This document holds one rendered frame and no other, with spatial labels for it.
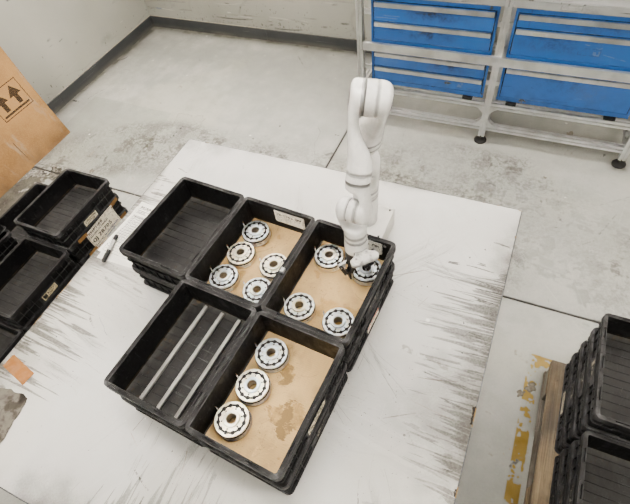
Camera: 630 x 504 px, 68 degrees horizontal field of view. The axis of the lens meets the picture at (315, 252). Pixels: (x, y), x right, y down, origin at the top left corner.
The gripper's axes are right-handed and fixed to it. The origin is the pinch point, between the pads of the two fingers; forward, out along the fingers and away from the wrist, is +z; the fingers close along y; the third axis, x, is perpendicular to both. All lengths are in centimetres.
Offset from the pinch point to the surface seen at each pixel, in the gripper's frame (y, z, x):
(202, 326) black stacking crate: 55, 3, -5
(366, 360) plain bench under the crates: 8.4, 15.6, 23.3
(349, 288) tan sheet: 4.7, 2.5, 3.0
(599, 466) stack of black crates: -52, 48, 77
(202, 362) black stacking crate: 58, 3, 8
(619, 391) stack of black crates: -69, 37, 61
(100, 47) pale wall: 86, 67, -363
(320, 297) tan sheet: 14.9, 2.5, 2.0
